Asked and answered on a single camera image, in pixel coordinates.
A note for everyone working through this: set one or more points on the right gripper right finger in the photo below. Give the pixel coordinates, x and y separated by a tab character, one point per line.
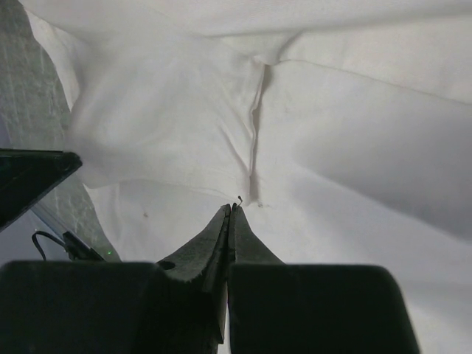
251	265

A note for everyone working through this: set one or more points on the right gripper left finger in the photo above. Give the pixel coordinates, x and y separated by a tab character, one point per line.
192	317

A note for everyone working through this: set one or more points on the white t shirt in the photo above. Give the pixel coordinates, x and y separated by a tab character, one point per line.
344	126

